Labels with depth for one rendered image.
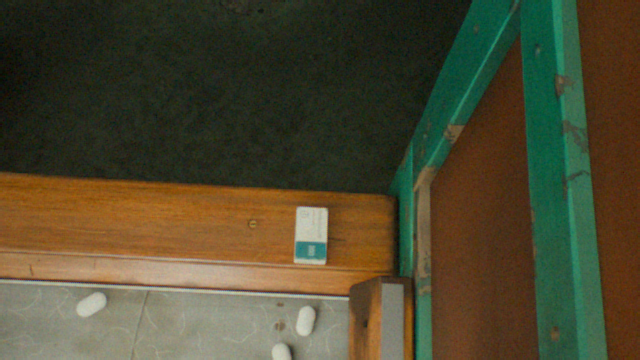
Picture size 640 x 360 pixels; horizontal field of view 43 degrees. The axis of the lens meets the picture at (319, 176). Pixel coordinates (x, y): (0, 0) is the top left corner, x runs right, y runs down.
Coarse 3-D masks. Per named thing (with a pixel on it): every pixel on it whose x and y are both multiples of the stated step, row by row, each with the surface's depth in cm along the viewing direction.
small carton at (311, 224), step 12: (300, 216) 89; (312, 216) 89; (324, 216) 89; (300, 228) 88; (312, 228) 88; (324, 228) 88; (300, 240) 88; (312, 240) 88; (324, 240) 88; (300, 252) 87; (312, 252) 87; (324, 252) 87
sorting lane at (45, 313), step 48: (0, 288) 88; (48, 288) 88; (96, 288) 89; (144, 288) 89; (0, 336) 86; (48, 336) 87; (96, 336) 87; (144, 336) 87; (192, 336) 88; (240, 336) 88; (288, 336) 88; (336, 336) 89
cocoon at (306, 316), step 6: (300, 312) 88; (306, 312) 88; (312, 312) 88; (300, 318) 88; (306, 318) 87; (312, 318) 88; (300, 324) 87; (306, 324) 87; (312, 324) 88; (300, 330) 87; (306, 330) 87
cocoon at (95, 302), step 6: (96, 294) 87; (102, 294) 87; (84, 300) 87; (90, 300) 87; (96, 300) 87; (102, 300) 87; (78, 306) 86; (84, 306) 86; (90, 306) 86; (96, 306) 87; (102, 306) 87; (78, 312) 86; (84, 312) 86; (90, 312) 87
